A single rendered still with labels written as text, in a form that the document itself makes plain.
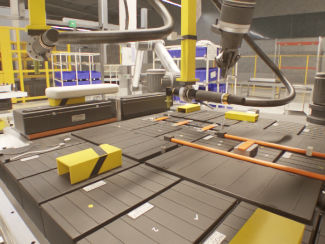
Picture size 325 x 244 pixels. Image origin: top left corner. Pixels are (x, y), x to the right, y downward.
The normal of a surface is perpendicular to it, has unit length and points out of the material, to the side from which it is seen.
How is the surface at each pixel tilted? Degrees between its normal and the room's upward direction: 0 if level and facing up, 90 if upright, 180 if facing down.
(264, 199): 0
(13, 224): 0
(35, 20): 90
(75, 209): 0
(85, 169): 90
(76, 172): 90
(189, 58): 90
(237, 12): 111
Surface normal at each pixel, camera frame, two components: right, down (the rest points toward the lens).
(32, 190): 0.00, -0.97
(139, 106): 0.75, 0.15
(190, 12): 0.54, 0.19
